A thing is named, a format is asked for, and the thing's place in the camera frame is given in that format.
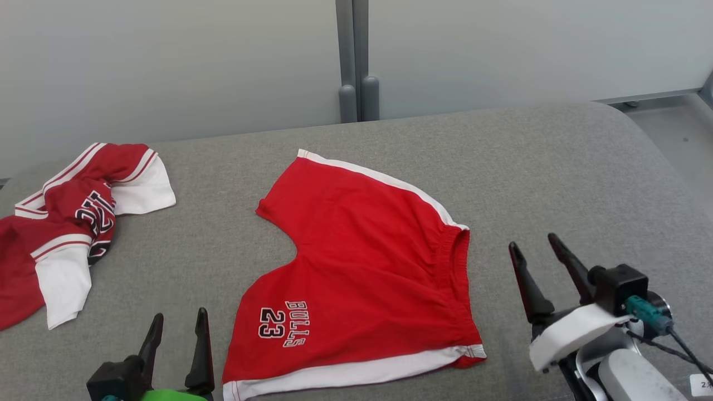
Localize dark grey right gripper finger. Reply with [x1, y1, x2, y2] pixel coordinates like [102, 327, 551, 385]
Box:
[548, 233, 594, 306]
[509, 241, 556, 324]

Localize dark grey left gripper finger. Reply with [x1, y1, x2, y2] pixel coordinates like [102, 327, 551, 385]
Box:
[138, 313, 165, 386]
[185, 307, 216, 398]

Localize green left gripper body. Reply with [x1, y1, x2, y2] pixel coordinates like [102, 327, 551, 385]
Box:
[131, 389, 210, 401]

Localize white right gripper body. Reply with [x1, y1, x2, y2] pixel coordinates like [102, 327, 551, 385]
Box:
[528, 304, 633, 373]

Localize red white basketball jersey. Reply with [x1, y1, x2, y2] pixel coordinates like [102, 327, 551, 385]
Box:
[0, 143, 177, 331]

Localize red Bulls shorts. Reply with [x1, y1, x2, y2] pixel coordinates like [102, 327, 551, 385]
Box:
[222, 149, 487, 401]

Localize grey fabric sofa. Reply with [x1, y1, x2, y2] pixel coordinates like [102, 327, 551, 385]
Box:
[0, 101, 713, 401]

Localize teal right camera connector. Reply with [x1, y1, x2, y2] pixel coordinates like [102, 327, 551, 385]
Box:
[625, 295, 674, 336]

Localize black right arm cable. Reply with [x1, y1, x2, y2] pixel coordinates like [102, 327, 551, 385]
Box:
[627, 329, 713, 375]

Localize white cable label tag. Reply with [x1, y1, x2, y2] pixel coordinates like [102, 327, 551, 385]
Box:
[690, 373, 713, 398]

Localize grey floor rail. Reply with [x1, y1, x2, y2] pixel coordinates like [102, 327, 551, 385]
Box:
[593, 87, 704, 107]

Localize grey metal partition post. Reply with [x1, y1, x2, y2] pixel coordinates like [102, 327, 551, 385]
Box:
[353, 0, 381, 122]
[335, 0, 358, 124]

